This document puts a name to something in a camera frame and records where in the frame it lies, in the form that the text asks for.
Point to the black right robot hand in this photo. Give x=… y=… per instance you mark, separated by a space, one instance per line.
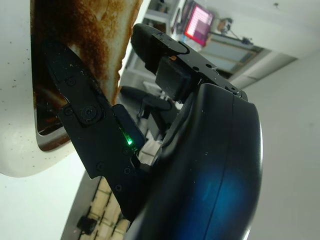
x=200 y=162

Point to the browned toast slice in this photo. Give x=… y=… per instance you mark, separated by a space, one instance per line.
x=95 y=32

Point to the white two-slot toaster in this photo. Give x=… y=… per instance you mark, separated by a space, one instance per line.
x=15 y=112

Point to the black office chair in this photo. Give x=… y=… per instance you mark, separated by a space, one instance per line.
x=150 y=102

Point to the wooden crate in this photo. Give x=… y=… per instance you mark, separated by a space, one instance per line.
x=105 y=200

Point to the monitor with pink screen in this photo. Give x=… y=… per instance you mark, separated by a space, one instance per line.
x=198 y=22

